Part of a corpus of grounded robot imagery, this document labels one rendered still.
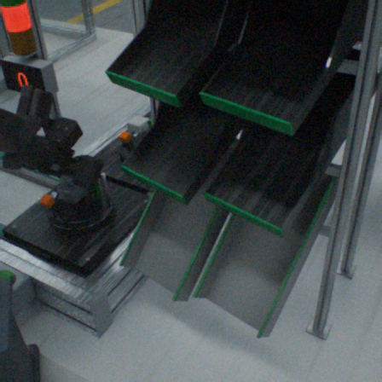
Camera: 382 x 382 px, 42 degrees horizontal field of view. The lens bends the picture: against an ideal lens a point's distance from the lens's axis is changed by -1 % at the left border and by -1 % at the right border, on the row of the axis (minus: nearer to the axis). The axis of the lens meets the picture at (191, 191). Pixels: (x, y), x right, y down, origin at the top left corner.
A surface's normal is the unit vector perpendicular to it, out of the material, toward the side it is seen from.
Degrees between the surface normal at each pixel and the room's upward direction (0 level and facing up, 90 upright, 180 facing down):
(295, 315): 0
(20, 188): 0
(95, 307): 90
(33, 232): 0
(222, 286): 45
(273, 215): 25
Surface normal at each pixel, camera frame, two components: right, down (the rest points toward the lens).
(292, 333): -0.04, -0.79
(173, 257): -0.49, -0.21
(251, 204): -0.31, -0.51
